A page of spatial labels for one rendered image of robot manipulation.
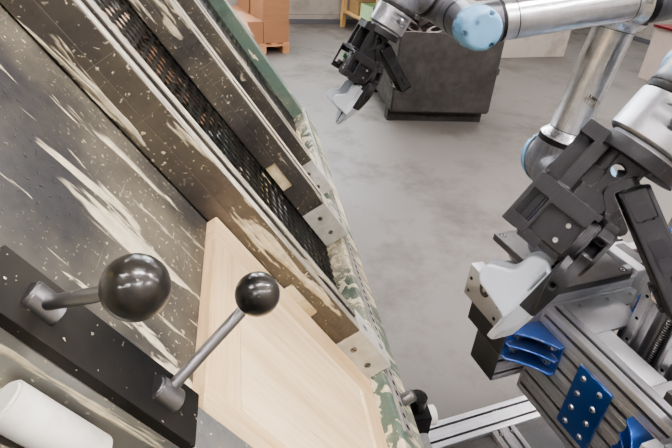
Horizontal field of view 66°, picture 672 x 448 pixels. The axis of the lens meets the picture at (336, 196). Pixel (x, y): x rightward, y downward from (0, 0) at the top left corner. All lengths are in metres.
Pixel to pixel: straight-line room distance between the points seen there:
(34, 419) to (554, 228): 0.41
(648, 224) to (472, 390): 1.93
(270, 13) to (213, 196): 6.02
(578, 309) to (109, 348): 1.10
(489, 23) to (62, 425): 0.83
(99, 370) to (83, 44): 0.44
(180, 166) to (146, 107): 0.10
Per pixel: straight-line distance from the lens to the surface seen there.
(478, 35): 0.96
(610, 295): 1.43
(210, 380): 0.57
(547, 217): 0.48
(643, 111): 0.49
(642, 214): 0.49
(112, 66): 0.73
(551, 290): 0.47
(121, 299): 0.29
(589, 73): 1.28
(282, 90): 2.25
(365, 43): 1.06
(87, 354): 0.41
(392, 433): 1.02
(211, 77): 1.21
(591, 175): 0.50
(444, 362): 2.43
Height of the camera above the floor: 1.71
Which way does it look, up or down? 29 degrees down
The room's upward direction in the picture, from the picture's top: 5 degrees clockwise
